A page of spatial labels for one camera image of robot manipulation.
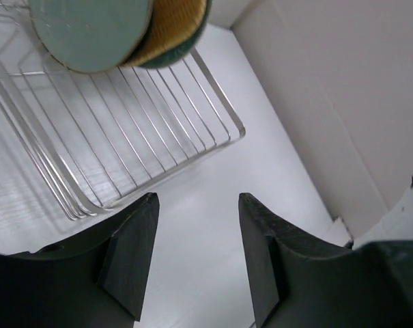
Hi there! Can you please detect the woven bamboo square tray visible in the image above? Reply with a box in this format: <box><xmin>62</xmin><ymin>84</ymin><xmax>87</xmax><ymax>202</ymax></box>
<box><xmin>122</xmin><ymin>1</ymin><xmax>206</xmax><ymax>67</ymax></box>

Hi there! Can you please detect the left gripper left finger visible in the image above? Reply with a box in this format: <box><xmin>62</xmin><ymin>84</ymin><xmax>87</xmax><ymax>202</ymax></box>
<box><xmin>0</xmin><ymin>193</ymin><xmax>158</xmax><ymax>327</ymax></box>

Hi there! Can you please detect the metal wire dish rack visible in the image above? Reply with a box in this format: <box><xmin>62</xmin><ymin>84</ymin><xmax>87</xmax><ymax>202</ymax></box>
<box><xmin>0</xmin><ymin>1</ymin><xmax>246</xmax><ymax>220</ymax></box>

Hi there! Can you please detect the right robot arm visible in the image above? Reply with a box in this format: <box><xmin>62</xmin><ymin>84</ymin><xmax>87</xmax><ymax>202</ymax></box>
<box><xmin>351</xmin><ymin>175</ymin><xmax>413</xmax><ymax>249</ymax></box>

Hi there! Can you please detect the light green flower plate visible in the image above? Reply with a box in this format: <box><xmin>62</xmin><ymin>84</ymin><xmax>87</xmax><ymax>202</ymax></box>
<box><xmin>28</xmin><ymin>0</ymin><xmax>154</xmax><ymax>74</ymax></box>

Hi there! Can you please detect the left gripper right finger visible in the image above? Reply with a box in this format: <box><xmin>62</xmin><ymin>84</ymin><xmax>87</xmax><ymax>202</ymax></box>
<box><xmin>238</xmin><ymin>193</ymin><xmax>413</xmax><ymax>327</ymax></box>

